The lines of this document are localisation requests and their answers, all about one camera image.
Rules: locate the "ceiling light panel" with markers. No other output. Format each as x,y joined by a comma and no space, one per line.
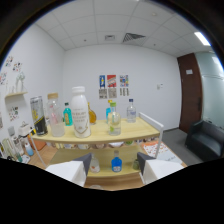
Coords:
202,38

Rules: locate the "clear bottle green cap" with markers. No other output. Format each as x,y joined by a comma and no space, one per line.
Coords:
114,123

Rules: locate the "light blue bottle yellow cap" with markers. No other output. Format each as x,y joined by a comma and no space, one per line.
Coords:
108,111

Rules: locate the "grey QR sheet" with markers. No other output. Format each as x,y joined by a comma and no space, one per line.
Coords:
103,93
112,92

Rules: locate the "large white milk bottle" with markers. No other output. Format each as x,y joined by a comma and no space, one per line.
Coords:
81,116

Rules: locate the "clear bottle blue cap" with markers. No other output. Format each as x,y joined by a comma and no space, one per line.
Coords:
131,113

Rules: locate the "blue liquid glass bottle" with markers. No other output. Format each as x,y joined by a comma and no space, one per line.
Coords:
116,164

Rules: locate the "orange storage basket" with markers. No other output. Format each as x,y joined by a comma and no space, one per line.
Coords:
38,144

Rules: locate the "ceiling air vent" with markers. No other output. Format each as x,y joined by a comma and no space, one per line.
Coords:
133,37

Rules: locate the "brown door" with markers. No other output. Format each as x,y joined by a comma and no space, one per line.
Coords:
190,93

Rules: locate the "red wall poster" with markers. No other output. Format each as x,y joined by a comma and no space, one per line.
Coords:
111,81

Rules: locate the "white frame wooden shelf rack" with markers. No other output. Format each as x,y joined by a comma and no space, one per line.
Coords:
100,133

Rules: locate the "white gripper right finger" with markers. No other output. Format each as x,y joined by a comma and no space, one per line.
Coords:
156,168

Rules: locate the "wooden wall shelf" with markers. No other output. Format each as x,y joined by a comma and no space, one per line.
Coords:
16,94

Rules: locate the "black armchair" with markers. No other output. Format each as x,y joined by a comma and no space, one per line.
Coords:
205,140

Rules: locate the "orange patterned mat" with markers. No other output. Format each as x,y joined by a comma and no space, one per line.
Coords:
155,148

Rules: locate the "tall black yellow can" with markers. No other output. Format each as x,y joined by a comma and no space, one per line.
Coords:
39,116

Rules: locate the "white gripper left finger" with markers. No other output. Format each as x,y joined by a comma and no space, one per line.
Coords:
71,170

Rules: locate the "blue wall poster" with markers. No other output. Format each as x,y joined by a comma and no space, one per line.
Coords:
102,81

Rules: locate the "light blue cup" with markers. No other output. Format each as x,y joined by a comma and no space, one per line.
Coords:
29,150

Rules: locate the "white wall switch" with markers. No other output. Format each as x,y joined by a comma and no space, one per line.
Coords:
160,86

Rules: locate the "colourful wall poster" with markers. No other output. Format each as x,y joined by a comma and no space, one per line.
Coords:
124,80

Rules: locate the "glass jar cork lid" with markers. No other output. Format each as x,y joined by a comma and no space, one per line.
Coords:
56,123

